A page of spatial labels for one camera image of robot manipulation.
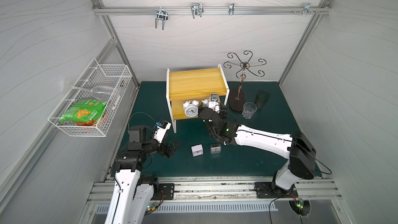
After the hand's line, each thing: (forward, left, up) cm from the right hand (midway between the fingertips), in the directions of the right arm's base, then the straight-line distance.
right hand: (211, 104), depth 77 cm
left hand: (-17, +18, -7) cm, 26 cm away
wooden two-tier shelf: (+5, +14, +8) cm, 17 cm away
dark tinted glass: (+17, -32, -14) cm, 39 cm away
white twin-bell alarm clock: (-2, +10, -2) cm, 10 cm away
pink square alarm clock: (-17, +7, -20) cm, 27 cm away
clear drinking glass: (+14, -25, -22) cm, 36 cm away
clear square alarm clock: (-15, -3, -21) cm, 26 cm away
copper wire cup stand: (+24, -18, -21) cm, 36 cm away
